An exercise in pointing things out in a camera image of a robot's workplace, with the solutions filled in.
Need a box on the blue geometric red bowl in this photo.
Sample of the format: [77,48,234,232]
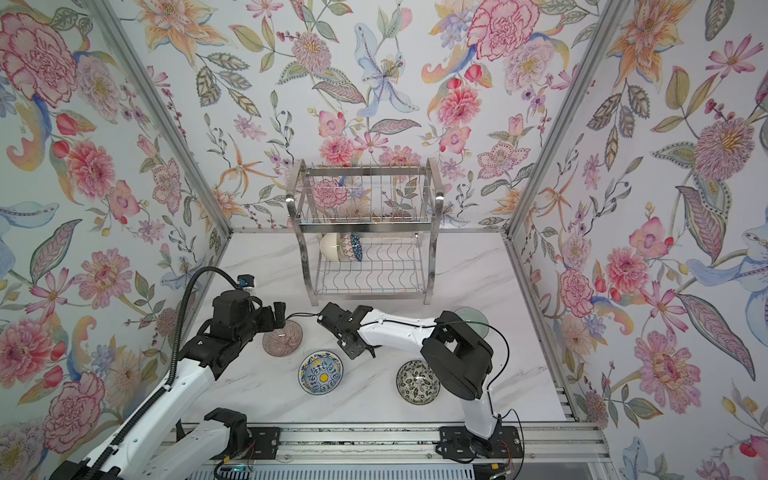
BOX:
[339,232,363,262]

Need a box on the pale green bowl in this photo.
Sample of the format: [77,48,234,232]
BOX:
[454,307,490,337]

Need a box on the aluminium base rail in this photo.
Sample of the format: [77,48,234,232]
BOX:
[95,421,613,466]

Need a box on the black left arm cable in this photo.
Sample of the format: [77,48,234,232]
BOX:
[83,266,241,480]

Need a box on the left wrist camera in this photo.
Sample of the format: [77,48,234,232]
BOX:
[237,274,255,291]

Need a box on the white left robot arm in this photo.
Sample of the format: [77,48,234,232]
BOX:
[52,289,286,479]

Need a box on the blue yellow patterned bowl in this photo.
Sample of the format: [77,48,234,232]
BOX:
[298,351,344,396]

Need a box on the black white floral bowl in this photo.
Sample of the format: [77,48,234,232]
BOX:
[396,360,441,406]

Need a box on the pink striped bowl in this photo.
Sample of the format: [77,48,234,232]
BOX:
[262,320,303,358]

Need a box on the stainless steel dish rack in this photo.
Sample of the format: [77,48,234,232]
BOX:
[286,159,446,305]

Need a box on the cream white bowl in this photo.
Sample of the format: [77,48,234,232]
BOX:
[320,233,342,262]

